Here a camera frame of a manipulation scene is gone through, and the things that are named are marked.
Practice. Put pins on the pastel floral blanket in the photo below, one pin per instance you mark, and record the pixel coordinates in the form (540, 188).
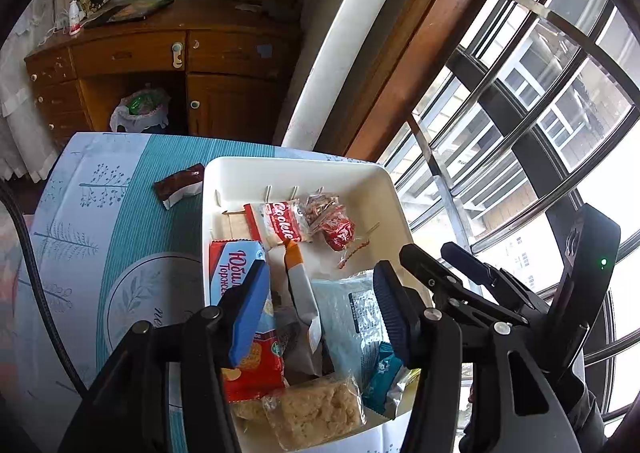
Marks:
(11, 257)

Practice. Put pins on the clear bag yellow crackers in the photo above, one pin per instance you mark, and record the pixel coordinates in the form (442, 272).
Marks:
(249, 410)

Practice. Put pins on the blue patterned tablecloth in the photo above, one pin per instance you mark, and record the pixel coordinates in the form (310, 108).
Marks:
(108, 252)

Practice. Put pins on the wooden desk with drawers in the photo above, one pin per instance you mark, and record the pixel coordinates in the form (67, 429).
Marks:
(226, 71)

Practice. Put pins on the metal window grille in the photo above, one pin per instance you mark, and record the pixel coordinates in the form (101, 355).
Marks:
(535, 114)

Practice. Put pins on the red label nut packet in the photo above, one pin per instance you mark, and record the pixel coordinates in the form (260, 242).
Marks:
(326, 214)

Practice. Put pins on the book on desk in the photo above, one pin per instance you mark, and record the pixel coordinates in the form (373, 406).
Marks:
(129, 12)

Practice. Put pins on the white plastic bag bin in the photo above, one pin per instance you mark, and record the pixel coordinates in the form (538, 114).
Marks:
(145, 111)

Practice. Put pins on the dark red snowflake packet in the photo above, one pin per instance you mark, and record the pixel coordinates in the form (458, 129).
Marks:
(180, 185)

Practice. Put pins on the blue white rice cracker packet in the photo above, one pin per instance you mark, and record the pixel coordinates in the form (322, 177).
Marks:
(388, 383)

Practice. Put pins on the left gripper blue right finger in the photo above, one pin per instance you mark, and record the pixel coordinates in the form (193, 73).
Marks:
(395, 312)

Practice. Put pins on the clear bag puffed rice cake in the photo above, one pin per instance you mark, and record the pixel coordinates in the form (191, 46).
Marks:
(316, 412)

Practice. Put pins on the white red bottle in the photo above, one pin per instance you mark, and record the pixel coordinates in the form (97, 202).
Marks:
(75, 17)

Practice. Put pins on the white plastic storage bin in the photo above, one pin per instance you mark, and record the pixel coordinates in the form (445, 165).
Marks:
(320, 365)

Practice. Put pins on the red blue biscuit packet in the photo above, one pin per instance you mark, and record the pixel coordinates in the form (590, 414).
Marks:
(239, 284)

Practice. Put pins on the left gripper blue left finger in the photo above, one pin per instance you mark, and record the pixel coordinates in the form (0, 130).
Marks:
(248, 301)

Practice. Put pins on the brown paper snack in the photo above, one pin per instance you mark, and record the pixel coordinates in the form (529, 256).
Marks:
(234, 226)

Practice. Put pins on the large light blue snack bag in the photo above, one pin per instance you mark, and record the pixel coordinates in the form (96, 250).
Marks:
(352, 324)

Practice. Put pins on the orange white snack bar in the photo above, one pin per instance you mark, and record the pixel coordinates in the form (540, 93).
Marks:
(302, 294)

